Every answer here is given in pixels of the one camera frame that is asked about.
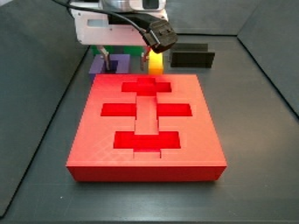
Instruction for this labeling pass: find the red slotted board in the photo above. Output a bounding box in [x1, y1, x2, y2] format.
[67, 74, 227, 182]

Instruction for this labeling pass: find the green U-shaped block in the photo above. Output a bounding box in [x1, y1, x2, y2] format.
[106, 45, 145, 56]

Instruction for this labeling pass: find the black angled fixture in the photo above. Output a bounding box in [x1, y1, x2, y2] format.
[170, 44, 215, 68]

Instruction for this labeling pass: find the black camera cable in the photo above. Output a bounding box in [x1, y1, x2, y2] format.
[51, 0, 150, 35]

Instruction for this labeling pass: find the yellow long bar block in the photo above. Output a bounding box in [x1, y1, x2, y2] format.
[149, 51, 165, 75]

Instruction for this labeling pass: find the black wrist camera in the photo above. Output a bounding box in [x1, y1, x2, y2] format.
[143, 19, 178, 53]

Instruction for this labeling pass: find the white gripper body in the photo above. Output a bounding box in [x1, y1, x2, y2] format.
[70, 0, 169, 46]

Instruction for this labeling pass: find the purple U-shaped block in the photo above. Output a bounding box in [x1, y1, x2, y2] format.
[89, 54, 131, 78]

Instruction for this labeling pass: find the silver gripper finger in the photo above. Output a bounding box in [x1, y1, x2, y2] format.
[98, 45, 111, 71]
[141, 46, 151, 71]

